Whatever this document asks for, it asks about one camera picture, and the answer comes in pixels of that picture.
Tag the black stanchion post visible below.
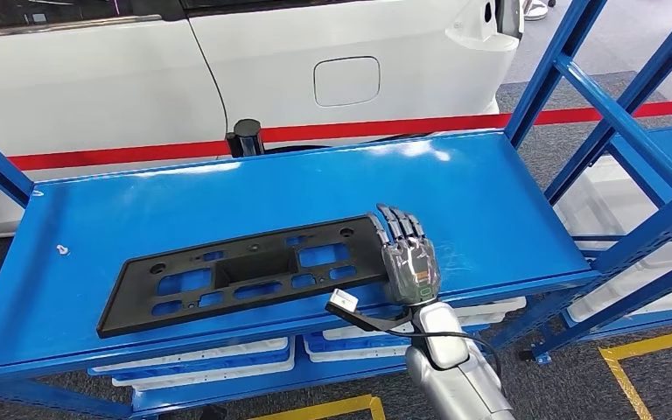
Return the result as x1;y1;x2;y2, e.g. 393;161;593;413
226;118;266;158

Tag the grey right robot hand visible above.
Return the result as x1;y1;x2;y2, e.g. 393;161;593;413
366;203;443;306

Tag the white car body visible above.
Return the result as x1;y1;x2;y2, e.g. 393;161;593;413
0;0;526;240

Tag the black plastic plate bracket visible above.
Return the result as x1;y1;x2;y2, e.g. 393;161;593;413
95;213;392;340

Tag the blue plastic crate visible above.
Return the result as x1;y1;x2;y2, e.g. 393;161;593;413
303;327;447;356
87;346;295;379

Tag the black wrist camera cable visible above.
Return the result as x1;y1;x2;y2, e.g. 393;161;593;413
347;310;505;401

